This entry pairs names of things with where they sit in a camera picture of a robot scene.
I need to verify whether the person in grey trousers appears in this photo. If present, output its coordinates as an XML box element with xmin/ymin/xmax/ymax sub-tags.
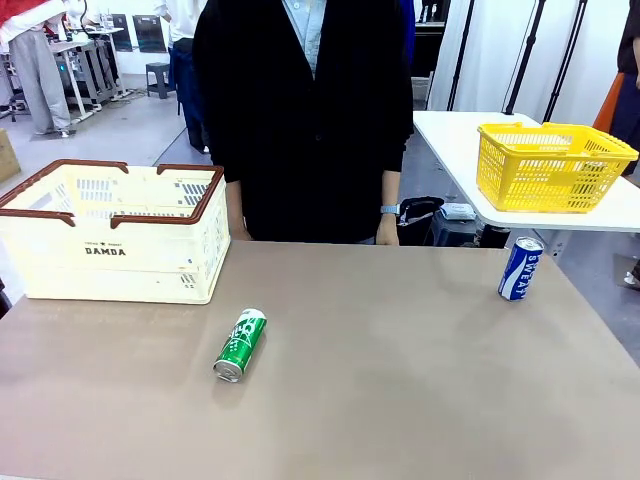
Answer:
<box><xmin>0</xmin><ymin>0</ymin><xmax>74</xmax><ymax>137</ymax></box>

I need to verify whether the yellow plastic shopping basket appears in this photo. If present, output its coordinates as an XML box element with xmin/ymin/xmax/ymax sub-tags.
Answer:
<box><xmin>476</xmin><ymin>121</ymin><xmax>640</xmax><ymax>214</ymax></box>

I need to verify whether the white wet wipes pack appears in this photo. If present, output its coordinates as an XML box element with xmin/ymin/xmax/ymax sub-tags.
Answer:
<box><xmin>439</xmin><ymin>202</ymin><xmax>478</xmax><ymax>222</ymax></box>

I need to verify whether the flat cardboard box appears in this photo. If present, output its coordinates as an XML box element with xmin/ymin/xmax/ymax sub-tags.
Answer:
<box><xmin>0</xmin><ymin>128</ymin><xmax>23</xmax><ymax>184</ymax></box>

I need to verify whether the green drink can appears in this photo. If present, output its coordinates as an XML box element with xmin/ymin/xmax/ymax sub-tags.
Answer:
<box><xmin>212</xmin><ymin>308</ymin><xmax>268</xmax><ymax>384</ymax></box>

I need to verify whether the blue Pocari Sweat can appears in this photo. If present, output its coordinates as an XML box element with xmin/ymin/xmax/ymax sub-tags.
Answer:
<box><xmin>497</xmin><ymin>236</ymin><xmax>546</xmax><ymax>302</ymax></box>

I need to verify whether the black tripod leg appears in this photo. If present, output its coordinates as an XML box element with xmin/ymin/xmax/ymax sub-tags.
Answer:
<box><xmin>446</xmin><ymin>0</ymin><xmax>477</xmax><ymax>112</ymax></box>
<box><xmin>543</xmin><ymin>0</ymin><xmax>589</xmax><ymax>124</ymax></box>
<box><xmin>503</xmin><ymin>0</ymin><xmax>547</xmax><ymax>116</ymax></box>

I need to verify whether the person in white shirt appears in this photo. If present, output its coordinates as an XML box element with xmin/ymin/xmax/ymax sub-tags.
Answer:
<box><xmin>153</xmin><ymin>0</ymin><xmax>211</xmax><ymax>154</ymax></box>

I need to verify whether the person in black cardigan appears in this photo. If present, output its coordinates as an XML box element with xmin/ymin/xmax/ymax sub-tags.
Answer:
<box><xmin>191</xmin><ymin>0</ymin><xmax>416</xmax><ymax>245</ymax></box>

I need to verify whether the person's left hand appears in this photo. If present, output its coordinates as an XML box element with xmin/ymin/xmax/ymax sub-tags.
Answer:
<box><xmin>374</xmin><ymin>214</ymin><xmax>402</xmax><ymax>247</ymax></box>

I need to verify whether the cream basket with brown rim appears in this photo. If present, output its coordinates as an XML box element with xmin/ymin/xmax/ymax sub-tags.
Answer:
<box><xmin>0</xmin><ymin>158</ymin><xmax>232</xmax><ymax>305</ymax></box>

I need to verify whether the white side table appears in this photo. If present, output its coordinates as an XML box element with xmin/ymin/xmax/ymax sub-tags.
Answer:
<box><xmin>412</xmin><ymin>110</ymin><xmax>640</xmax><ymax>259</ymax></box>

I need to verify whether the grey plastic stool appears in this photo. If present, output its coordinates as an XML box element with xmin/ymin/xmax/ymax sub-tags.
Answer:
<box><xmin>145</xmin><ymin>62</ymin><xmax>174</xmax><ymax>100</ymax></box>

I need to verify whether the white workshop desk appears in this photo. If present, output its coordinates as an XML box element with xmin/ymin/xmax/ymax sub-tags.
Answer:
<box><xmin>48</xmin><ymin>27</ymin><xmax>129</xmax><ymax>121</ymax></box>

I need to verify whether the dark wall poster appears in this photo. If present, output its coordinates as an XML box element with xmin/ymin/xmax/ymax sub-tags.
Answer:
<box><xmin>110</xmin><ymin>13</ymin><xmax>134</xmax><ymax>53</ymax></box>
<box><xmin>132</xmin><ymin>14</ymin><xmax>169</xmax><ymax>54</ymax></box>

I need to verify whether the black stool with bag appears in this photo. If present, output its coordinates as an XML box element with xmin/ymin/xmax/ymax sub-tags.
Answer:
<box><xmin>397</xmin><ymin>196</ymin><xmax>482</xmax><ymax>247</ymax></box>

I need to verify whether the person in orange and navy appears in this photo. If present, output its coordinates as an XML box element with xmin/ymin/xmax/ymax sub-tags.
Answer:
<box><xmin>592</xmin><ymin>0</ymin><xmax>640</xmax><ymax>177</ymax></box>

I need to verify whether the person's left forearm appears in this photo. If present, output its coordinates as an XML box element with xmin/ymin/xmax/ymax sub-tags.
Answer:
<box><xmin>381</xmin><ymin>169</ymin><xmax>402</xmax><ymax>206</ymax></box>

